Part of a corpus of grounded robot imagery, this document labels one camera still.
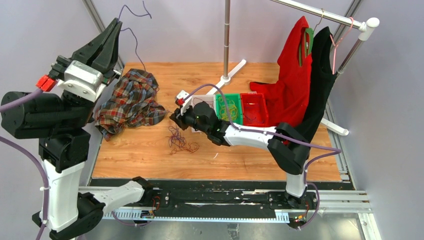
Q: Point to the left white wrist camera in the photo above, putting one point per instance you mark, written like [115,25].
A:
[83,81]

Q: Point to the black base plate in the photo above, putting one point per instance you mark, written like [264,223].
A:
[224,199]

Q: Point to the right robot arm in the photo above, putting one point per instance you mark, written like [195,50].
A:
[289,149]

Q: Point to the green plastic bin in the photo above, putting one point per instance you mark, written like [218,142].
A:
[231,106]

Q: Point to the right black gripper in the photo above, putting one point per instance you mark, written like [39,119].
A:
[179,119]

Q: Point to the green hanger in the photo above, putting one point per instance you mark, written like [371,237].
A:
[306,44]

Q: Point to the red shirt on hanger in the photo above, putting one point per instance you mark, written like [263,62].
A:
[287,99]

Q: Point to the pink hanger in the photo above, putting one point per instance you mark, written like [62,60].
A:
[337,43]

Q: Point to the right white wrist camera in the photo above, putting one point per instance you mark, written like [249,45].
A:
[184,100]

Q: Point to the plaid flannel shirt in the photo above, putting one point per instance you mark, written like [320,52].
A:
[132,104]

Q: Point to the metal clothes rack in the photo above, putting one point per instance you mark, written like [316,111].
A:
[366,29]

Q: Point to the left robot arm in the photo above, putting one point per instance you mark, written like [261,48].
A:
[56,114]

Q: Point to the aluminium frame rail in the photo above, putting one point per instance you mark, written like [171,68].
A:
[98,22]

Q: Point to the white plastic bin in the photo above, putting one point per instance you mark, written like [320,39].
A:
[203,98]

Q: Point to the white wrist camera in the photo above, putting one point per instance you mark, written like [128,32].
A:
[184,100]
[83,81]

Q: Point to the black shirt on hanger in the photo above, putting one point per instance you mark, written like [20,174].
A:
[322,81]

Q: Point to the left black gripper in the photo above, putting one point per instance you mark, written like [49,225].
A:
[102,51]

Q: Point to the red plastic bin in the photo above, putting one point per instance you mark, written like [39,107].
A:
[254,110]

